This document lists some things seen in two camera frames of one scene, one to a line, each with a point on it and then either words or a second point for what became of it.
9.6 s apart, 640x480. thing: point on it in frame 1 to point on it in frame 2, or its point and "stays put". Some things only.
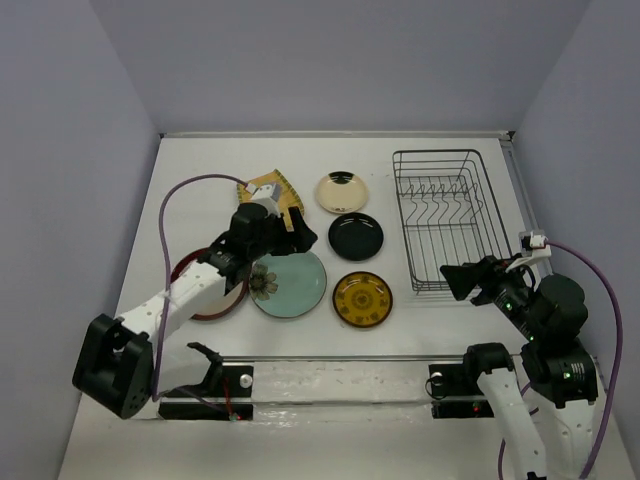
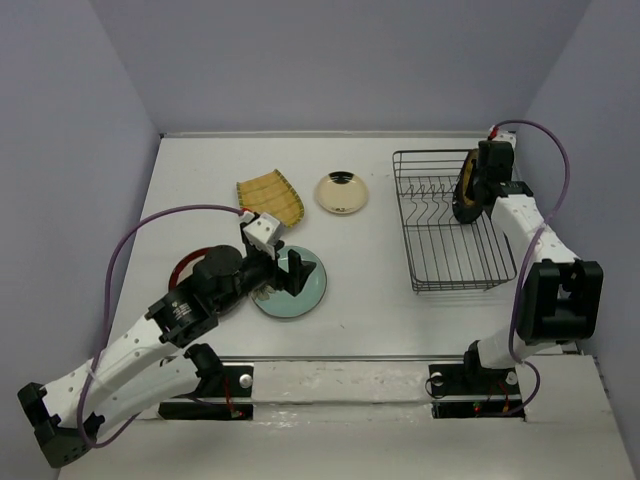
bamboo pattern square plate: [287, 198] stays put
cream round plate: [342, 192] stays put
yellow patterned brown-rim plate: [362, 299] to [466, 177]
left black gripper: [296, 241] to [294, 279]
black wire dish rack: [451, 216] stays put
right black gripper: [488, 271] to [471, 187]
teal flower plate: [288, 285] stays put
